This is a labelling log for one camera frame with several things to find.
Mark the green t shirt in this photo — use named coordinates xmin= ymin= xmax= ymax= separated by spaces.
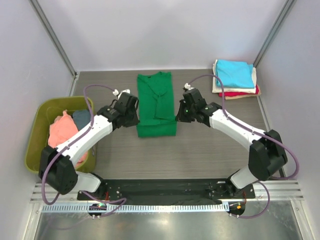
xmin=136 ymin=71 xmax=177 ymax=138

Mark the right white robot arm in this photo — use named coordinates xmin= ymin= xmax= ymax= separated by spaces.
xmin=175 ymin=87 xmax=288 ymax=198

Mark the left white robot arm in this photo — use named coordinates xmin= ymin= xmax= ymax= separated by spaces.
xmin=38 ymin=90 xmax=139 ymax=200

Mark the folded cream t shirt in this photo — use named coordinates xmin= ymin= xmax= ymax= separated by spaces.
xmin=212 ymin=67 xmax=257 ymax=94

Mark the folded red t shirt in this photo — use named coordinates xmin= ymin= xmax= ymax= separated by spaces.
xmin=218 ymin=84 xmax=260 ymax=98

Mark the folded tan t shirt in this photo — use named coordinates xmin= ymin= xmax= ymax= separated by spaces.
xmin=223 ymin=84 xmax=262 ymax=101

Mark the grey blue t shirt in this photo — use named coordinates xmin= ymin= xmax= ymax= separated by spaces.
xmin=72 ymin=109 xmax=91 ymax=131

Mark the folded cyan t shirt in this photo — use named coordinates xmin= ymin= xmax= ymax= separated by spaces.
xmin=215 ymin=59 xmax=255 ymax=89

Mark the salmon pink t shirt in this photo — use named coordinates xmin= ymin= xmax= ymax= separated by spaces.
xmin=47 ymin=109 xmax=90 ymax=166

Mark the olive green plastic bin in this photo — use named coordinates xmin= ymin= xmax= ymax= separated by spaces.
xmin=24 ymin=96 xmax=88 ymax=174

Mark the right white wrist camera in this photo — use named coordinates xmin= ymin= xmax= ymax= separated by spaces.
xmin=183 ymin=83 xmax=194 ymax=92

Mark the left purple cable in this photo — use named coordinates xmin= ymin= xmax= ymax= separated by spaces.
xmin=41 ymin=84 xmax=127 ymax=217

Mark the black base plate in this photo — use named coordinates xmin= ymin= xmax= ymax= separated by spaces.
xmin=92 ymin=178 xmax=256 ymax=206

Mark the white slotted cable duct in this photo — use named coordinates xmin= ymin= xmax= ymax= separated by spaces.
xmin=41 ymin=202 xmax=230 ymax=213

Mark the aluminium rail frame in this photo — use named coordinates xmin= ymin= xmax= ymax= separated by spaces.
xmin=29 ymin=180 xmax=304 ymax=204

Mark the left aluminium corner post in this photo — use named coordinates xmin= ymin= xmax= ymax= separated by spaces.
xmin=28 ymin=0 xmax=80 ymax=79

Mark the aluminium corner post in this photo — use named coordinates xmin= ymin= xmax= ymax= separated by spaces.
xmin=253 ymin=0 xmax=297 ymax=68
xmin=28 ymin=0 xmax=80 ymax=79

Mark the right aluminium corner post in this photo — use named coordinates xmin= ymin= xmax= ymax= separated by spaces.
xmin=253 ymin=0 xmax=297 ymax=68

